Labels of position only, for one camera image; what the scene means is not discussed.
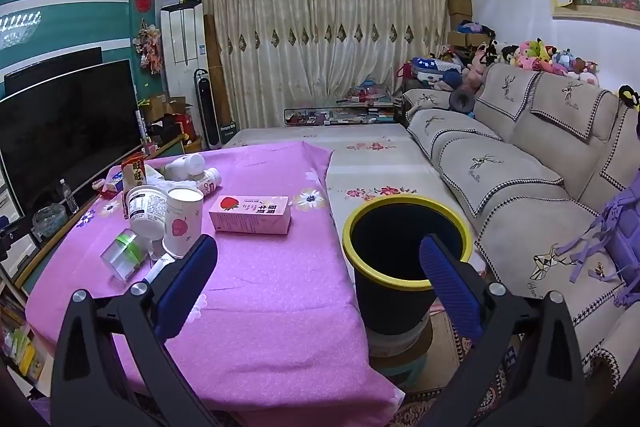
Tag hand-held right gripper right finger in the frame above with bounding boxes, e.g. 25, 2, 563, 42
419, 233, 586, 427

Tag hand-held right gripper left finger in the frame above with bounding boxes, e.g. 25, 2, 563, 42
50, 234, 219, 427

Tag white tube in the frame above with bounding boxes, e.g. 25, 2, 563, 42
141, 254, 176, 285

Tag white paper cup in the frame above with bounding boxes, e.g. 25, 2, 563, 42
164, 187, 205, 259

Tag black bin with yellow rim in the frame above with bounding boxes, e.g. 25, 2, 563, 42
342, 195, 487, 337

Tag clear container with green lid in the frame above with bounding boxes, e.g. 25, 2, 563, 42
100, 228, 146, 282

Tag white yogurt tub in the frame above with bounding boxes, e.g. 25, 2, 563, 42
123, 185, 168, 240

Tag pink strawberry milk carton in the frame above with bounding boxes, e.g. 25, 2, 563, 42
207, 195, 292, 236

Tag white plastic bottle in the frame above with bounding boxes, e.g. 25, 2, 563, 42
164, 153, 206, 180

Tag red snack packet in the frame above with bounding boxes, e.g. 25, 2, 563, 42
121, 157, 147, 190

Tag beige sofa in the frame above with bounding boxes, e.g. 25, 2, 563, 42
400, 62, 640, 408

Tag white round bucket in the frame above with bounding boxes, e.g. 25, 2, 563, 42
369, 324, 432, 358

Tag pink floral tablecloth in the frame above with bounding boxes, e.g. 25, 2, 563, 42
25, 141, 405, 410

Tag green plastic stool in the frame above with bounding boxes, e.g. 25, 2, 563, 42
372, 349, 431, 390

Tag white floral bed sheet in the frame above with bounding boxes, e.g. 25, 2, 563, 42
220, 124, 488, 268

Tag clear water bottle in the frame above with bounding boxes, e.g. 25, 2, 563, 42
59, 179, 80, 214

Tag plastic bag on cabinet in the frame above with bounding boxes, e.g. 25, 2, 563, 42
32, 204, 68, 238

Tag black box with white label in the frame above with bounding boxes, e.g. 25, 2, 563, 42
219, 121, 244, 146

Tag white drawer cabinet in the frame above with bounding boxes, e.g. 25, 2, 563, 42
0, 179, 38, 280

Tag black tower fan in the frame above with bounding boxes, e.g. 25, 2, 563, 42
194, 68, 221, 148

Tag open cardboard box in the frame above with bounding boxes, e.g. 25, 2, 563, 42
145, 94, 188, 118

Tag grey round cushion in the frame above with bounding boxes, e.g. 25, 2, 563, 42
450, 87, 476, 112

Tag purple backpack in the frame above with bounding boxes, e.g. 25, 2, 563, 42
555, 172, 640, 308

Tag stack of colourful books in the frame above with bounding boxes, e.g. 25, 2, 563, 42
0, 277, 51, 388

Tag pile of books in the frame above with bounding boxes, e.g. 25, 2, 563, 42
327, 99, 401, 125

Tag large black television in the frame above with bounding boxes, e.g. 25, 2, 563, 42
0, 59, 143, 223

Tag low glass table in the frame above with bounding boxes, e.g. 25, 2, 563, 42
284, 104, 401, 128

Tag tall brown board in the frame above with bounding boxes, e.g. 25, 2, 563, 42
204, 14, 233, 142

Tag star print pillow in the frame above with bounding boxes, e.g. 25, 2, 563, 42
411, 56, 463, 80

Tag white standing air conditioner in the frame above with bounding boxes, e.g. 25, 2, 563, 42
160, 0, 207, 108

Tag pile of plush toys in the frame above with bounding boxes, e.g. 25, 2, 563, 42
460, 38, 601, 88

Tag black monitor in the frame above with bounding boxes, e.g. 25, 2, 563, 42
4, 47, 103, 82

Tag cream embroidered curtain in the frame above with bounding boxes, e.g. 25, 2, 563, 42
200, 0, 451, 130

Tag flower wall hanging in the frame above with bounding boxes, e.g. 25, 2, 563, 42
134, 21, 163, 75

